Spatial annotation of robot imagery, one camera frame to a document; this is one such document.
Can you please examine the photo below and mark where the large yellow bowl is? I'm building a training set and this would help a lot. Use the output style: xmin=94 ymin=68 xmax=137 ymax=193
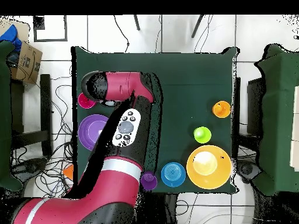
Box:
xmin=186 ymin=145 xmax=233 ymax=190

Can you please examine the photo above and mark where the orange cup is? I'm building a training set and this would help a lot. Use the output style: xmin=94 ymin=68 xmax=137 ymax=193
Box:
xmin=211 ymin=100 xmax=232 ymax=119

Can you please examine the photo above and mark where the purple bowl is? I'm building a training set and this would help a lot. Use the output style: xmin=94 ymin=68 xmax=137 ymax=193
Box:
xmin=78 ymin=114 xmax=109 ymax=151

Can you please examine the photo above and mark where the green cloth covered table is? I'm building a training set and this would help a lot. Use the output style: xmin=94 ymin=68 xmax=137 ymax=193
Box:
xmin=0 ymin=40 xmax=24 ymax=192
xmin=253 ymin=43 xmax=299 ymax=197

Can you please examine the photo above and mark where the printed cardboard box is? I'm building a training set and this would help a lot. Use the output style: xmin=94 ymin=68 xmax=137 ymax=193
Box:
xmin=10 ymin=41 xmax=43 ymax=85

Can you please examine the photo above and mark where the black floor frame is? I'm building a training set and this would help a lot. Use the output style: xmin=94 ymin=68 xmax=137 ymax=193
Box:
xmin=33 ymin=15 xmax=68 ymax=43

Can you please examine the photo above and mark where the dark green tablecloth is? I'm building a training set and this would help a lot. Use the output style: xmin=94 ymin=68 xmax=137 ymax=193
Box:
xmin=71 ymin=45 xmax=240 ymax=194

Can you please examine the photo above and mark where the white box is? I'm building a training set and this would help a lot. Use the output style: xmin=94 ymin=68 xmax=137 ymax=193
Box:
xmin=289 ymin=85 xmax=299 ymax=172

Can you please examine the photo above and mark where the pink cup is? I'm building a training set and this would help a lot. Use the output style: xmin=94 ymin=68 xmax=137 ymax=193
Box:
xmin=78 ymin=92 xmax=96 ymax=110

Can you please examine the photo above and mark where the black chair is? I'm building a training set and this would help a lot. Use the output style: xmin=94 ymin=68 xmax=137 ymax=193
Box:
xmin=246 ymin=78 xmax=266 ymax=136

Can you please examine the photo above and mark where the tangle of black cables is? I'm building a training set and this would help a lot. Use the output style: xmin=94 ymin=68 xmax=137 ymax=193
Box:
xmin=34 ymin=76 xmax=78 ymax=198

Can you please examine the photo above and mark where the green cup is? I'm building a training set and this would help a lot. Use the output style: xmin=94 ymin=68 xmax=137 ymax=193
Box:
xmin=193 ymin=126 xmax=212 ymax=144

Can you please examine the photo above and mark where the black stand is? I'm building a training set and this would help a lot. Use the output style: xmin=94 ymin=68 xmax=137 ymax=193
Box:
xmin=10 ymin=73 xmax=53 ymax=157

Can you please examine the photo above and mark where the blue bowl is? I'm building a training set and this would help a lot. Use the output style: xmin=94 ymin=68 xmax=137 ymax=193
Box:
xmin=161 ymin=162 xmax=186 ymax=188

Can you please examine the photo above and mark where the purple cup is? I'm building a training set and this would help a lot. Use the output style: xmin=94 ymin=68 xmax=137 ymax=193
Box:
xmin=140 ymin=171 xmax=158 ymax=191

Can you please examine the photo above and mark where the orange bowl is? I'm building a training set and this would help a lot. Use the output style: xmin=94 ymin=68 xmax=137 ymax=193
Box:
xmin=62 ymin=163 xmax=74 ymax=181

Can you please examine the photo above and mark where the grey floor device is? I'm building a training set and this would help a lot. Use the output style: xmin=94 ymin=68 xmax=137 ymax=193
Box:
xmin=11 ymin=158 xmax=47 ymax=180
xmin=237 ymin=160 xmax=262 ymax=183

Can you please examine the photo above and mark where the thin black cable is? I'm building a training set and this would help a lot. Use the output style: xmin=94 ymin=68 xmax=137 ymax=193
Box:
xmin=113 ymin=15 xmax=130 ymax=53

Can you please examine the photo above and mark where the blue cloth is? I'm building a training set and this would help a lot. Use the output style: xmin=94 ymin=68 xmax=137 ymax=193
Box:
xmin=0 ymin=24 xmax=23 ymax=53

